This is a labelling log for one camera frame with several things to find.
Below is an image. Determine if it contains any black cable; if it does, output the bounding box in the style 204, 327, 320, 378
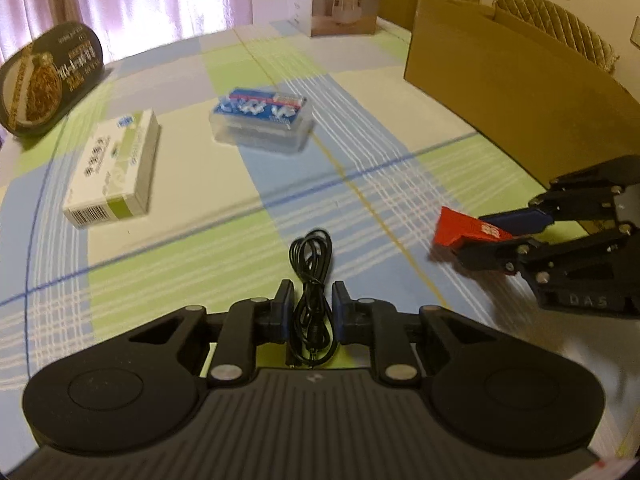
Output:
285, 227, 341, 370

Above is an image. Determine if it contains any red snack packet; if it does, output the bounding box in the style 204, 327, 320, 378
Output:
433, 206, 513, 250

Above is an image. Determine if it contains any brown cardboard box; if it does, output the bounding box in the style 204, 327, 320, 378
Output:
405, 0, 639, 183

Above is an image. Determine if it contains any plaid tablecloth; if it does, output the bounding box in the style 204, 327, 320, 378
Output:
1, 22, 639, 471

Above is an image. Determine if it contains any white green medicine box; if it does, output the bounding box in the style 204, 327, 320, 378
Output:
63, 110, 160, 229

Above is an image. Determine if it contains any quilted beige chair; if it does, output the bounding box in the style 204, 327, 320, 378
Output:
492, 0, 620, 74

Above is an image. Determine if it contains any clear box blue label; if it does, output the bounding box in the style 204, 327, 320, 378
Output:
209, 88, 314, 154

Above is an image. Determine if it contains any black oval food container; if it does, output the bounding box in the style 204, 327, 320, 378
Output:
1, 22, 104, 140

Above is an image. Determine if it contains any single wall socket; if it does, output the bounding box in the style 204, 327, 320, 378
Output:
630, 16, 640, 48

